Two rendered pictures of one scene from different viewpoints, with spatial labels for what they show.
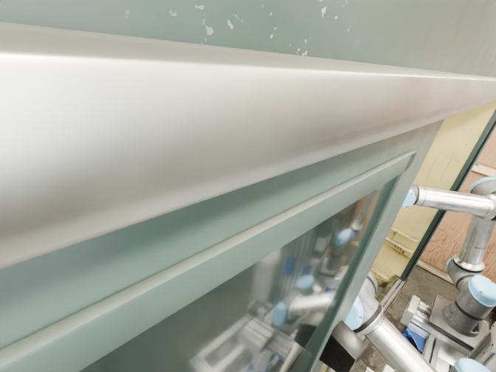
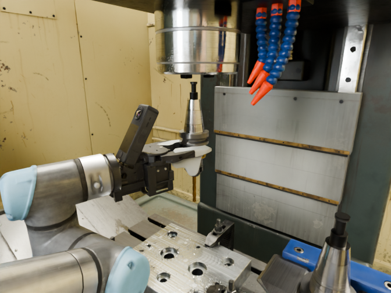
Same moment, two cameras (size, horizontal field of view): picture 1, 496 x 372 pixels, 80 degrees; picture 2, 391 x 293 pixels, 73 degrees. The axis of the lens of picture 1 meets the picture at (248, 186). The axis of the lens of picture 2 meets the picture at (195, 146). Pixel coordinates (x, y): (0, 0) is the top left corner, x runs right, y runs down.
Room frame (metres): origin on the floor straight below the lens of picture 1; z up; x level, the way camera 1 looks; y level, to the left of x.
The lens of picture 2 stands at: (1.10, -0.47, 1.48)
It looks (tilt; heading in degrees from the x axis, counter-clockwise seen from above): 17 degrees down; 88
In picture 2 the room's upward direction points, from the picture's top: straight up
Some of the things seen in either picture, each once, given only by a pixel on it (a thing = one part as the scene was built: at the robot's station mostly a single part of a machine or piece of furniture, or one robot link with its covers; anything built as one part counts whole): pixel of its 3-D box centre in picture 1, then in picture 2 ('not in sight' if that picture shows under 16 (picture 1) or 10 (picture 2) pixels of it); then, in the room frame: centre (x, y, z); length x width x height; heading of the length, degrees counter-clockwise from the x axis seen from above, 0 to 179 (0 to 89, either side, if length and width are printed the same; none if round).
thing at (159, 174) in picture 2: not in sight; (139, 170); (1.01, 0.01, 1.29); 0.12 x 0.08 x 0.09; 33
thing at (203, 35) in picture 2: not in sight; (198, 40); (1.13, 0.06, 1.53); 0.16 x 0.16 x 0.12
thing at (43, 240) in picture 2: not in sight; (63, 245); (0.89, -0.09, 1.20); 0.11 x 0.08 x 0.11; 147
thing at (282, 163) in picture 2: not in sight; (272, 162); (1.41, 0.41, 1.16); 0.48 x 0.05 x 0.51; 141
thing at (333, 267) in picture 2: not in sight; (333, 267); (1.27, -0.22, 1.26); 0.04 x 0.04 x 0.07
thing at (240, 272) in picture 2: not in sight; (182, 268); (1.09, 0.12, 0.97); 0.29 x 0.23 x 0.05; 141
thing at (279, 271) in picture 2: not in sight; (282, 278); (1.23, -0.19, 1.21); 0.07 x 0.05 x 0.01; 51
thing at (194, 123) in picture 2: not in sight; (194, 115); (1.12, 0.08, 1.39); 0.04 x 0.04 x 0.07
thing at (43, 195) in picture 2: not in sight; (45, 190); (0.88, -0.08, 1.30); 0.11 x 0.08 x 0.09; 33
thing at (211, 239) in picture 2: not in sight; (219, 239); (1.20, 0.22, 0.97); 0.13 x 0.03 x 0.15; 51
